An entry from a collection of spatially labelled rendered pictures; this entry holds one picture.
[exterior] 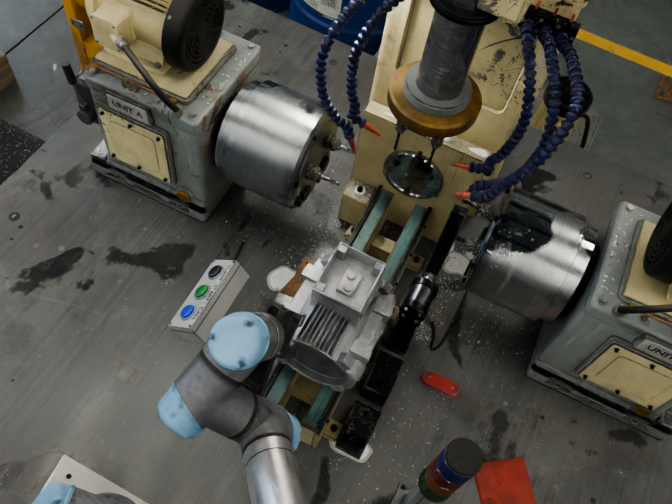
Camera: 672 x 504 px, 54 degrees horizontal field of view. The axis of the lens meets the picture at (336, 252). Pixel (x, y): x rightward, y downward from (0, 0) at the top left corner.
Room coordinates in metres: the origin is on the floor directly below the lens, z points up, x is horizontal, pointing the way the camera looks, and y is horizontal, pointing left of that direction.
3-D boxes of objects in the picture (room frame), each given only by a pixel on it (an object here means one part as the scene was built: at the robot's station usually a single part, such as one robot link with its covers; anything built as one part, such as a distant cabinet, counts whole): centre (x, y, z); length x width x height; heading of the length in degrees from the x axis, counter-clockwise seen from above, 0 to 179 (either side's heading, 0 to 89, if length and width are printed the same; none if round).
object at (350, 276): (0.63, -0.04, 1.11); 0.12 x 0.11 x 0.07; 163
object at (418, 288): (0.84, -0.27, 0.92); 0.45 x 0.13 x 0.24; 164
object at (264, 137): (1.01, 0.23, 1.04); 0.37 x 0.25 x 0.25; 74
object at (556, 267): (0.82, -0.43, 1.04); 0.41 x 0.25 x 0.25; 74
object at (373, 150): (1.06, -0.16, 0.97); 0.30 x 0.11 x 0.34; 74
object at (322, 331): (0.59, -0.02, 1.01); 0.20 x 0.19 x 0.19; 163
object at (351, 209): (1.01, -0.03, 0.86); 0.07 x 0.06 x 0.12; 74
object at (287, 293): (0.75, 0.09, 0.80); 0.21 x 0.05 x 0.01; 166
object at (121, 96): (1.07, 0.46, 0.99); 0.35 x 0.31 x 0.37; 74
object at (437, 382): (0.59, -0.29, 0.81); 0.09 x 0.03 x 0.02; 75
